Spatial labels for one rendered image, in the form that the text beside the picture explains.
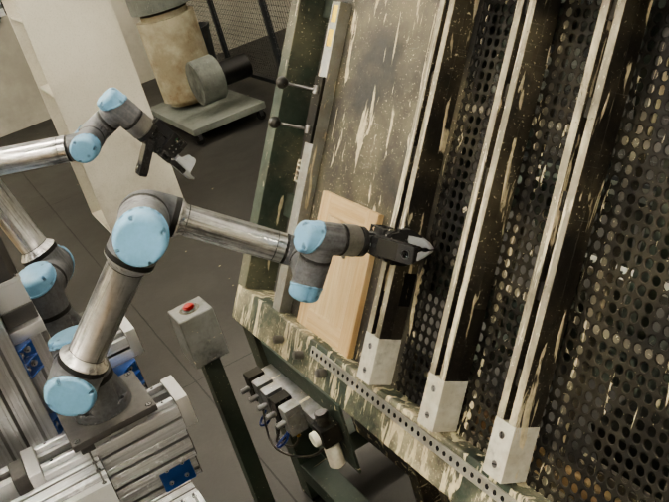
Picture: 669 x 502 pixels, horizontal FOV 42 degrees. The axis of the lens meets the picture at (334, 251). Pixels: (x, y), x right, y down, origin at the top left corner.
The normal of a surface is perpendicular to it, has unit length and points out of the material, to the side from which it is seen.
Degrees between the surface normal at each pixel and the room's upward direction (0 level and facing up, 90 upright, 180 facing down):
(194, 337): 90
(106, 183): 90
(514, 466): 90
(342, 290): 60
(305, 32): 90
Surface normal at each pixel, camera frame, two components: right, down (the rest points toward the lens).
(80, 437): -0.26, -0.87
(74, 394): 0.08, 0.51
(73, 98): 0.47, 0.28
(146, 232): 0.21, 0.29
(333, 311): -0.85, -0.07
